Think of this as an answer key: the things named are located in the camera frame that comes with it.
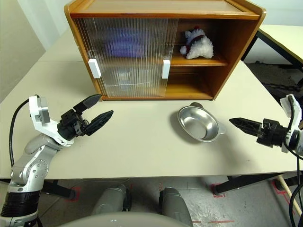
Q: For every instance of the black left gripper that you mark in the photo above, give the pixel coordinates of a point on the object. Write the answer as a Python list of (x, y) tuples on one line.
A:
[(68, 127)]

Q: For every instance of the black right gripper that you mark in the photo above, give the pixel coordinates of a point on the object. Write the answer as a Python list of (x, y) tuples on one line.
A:
[(272, 134)]

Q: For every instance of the purple plastic bag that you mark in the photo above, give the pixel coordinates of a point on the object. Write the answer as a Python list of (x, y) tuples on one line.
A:
[(123, 42)]

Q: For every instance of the ribbed translucent sliding door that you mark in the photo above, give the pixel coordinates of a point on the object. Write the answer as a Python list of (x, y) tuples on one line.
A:
[(172, 30), (82, 35)]

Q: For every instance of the white and red plush toy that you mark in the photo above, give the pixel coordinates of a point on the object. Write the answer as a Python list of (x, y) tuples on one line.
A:
[(201, 49)]

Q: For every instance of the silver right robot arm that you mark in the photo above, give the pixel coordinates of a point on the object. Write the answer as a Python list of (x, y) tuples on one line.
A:
[(298, 139)]

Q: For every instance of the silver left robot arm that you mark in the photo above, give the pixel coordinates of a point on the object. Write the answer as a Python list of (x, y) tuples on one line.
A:
[(33, 165)]

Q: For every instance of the wooden cabinet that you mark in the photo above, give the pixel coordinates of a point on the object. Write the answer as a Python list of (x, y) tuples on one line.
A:
[(236, 71)]

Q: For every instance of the stainless steel bowl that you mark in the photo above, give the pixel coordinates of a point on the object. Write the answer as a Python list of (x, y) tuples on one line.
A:
[(198, 125)]

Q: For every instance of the black table leg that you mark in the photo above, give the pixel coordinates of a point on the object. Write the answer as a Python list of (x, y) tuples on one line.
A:
[(59, 190), (248, 183)]

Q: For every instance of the wooden stick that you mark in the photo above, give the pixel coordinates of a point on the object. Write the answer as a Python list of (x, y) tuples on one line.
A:
[(287, 192)]

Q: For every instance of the grey rounded shape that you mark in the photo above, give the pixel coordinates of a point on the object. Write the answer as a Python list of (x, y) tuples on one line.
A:
[(175, 203), (111, 198)]

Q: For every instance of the beige side table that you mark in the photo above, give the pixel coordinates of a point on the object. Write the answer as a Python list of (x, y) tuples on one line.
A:
[(284, 35)]

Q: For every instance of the beige rounded robot body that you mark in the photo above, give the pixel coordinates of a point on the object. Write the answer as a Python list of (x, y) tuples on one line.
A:
[(118, 221)]

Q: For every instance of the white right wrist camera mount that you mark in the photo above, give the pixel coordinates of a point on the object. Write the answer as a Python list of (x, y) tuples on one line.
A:
[(284, 102)]

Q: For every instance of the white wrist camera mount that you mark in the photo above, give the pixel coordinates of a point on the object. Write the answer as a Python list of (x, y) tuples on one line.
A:
[(45, 127), (284, 102)]

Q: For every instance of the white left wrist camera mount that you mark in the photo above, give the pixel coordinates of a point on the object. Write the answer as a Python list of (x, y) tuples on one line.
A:
[(45, 127)]

